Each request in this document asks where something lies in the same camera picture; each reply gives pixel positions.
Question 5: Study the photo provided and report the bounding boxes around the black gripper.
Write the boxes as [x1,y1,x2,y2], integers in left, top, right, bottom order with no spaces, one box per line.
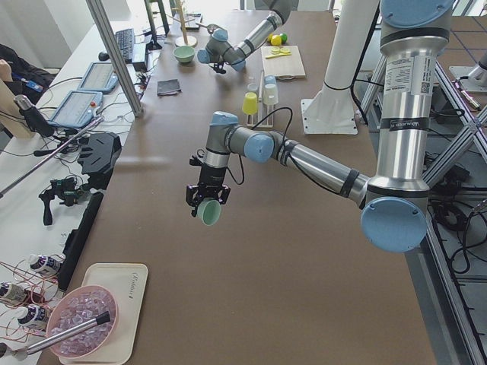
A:
[186,167,231,217]
[211,62,227,74]

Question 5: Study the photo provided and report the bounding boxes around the mint green cup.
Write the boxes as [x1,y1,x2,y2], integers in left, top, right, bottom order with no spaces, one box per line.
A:
[197,198,221,226]

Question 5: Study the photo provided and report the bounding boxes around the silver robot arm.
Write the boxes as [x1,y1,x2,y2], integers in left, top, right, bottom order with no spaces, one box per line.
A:
[186,1,452,252]
[197,0,298,74]

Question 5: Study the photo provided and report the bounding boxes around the yellow cup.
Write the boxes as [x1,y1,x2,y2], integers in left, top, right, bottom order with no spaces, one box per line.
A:
[241,92,258,116]

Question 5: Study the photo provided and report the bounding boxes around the light blue cup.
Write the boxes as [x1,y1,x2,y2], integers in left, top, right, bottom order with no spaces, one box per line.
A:
[264,75,276,85]

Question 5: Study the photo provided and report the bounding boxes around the cream white cup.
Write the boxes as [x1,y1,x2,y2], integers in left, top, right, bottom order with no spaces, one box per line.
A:
[263,84,279,106]

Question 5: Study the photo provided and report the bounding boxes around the green bowl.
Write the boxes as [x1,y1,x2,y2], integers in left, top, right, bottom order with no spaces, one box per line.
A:
[173,46,195,64]

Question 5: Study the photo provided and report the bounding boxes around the wooden mug tree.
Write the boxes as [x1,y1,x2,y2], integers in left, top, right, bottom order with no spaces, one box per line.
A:
[170,0,197,48]

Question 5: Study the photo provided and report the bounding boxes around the grey folded cloth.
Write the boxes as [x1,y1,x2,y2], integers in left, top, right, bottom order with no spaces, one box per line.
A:
[156,79,181,97]

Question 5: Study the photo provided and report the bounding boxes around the yellow plastic knife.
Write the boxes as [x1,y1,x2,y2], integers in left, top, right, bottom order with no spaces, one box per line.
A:
[265,53,291,59]

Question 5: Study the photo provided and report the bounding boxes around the yellow lemon near board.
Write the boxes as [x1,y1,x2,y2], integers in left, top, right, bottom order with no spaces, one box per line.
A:
[267,34,282,46]

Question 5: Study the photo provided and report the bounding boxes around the wooden cutting board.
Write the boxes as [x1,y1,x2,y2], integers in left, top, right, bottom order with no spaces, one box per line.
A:
[261,46,306,79]

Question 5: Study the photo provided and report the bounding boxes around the black keyboard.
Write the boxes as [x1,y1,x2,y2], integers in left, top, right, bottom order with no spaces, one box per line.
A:
[114,28,135,64]

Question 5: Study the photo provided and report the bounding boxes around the beige tray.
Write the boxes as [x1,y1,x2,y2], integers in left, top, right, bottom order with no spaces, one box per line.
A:
[56,262,149,362]

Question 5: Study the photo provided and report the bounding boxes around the blue teach pendant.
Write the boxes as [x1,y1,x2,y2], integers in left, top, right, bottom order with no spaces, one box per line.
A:
[78,62,118,94]
[47,90,103,129]

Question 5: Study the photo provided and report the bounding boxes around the metal tongs in bowl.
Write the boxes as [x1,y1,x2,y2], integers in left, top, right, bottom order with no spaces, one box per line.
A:
[11,311,111,360]

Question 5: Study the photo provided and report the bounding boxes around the pink bowl with ice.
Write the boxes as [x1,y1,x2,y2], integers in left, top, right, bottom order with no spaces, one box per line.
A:
[46,284,120,359]

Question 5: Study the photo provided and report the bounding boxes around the white wire cup rack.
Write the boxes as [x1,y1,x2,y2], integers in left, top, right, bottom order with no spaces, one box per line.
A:
[246,69,267,128]

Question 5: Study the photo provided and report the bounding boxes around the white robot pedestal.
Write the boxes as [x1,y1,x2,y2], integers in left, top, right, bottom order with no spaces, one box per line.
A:
[301,0,380,135]

